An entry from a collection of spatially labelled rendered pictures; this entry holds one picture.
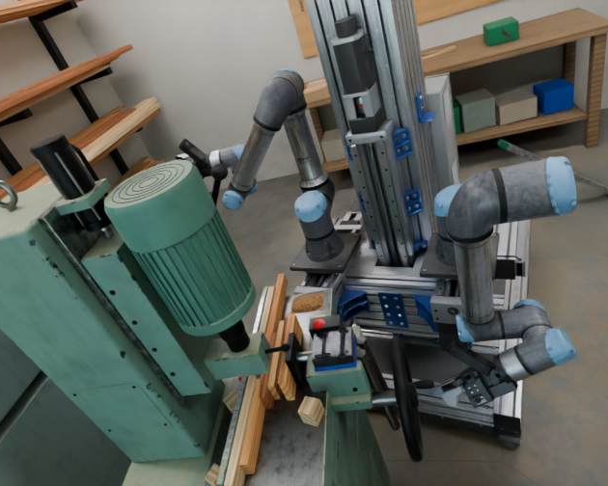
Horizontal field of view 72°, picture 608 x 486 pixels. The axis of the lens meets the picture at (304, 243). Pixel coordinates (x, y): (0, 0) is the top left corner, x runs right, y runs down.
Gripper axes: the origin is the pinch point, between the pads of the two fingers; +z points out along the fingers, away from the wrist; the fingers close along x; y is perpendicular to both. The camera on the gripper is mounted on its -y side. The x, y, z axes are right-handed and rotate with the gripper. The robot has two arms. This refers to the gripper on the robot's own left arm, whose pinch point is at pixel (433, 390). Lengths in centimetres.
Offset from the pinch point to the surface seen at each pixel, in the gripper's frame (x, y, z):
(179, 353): -53, -35, 22
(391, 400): -16.5, -4.2, 3.6
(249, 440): -44, -13, 24
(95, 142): 62, -240, 165
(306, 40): 188, -261, 26
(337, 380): -27.6, -14.6, 7.2
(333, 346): -28.0, -21.7, 3.5
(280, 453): -41.0, -7.2, 20.2
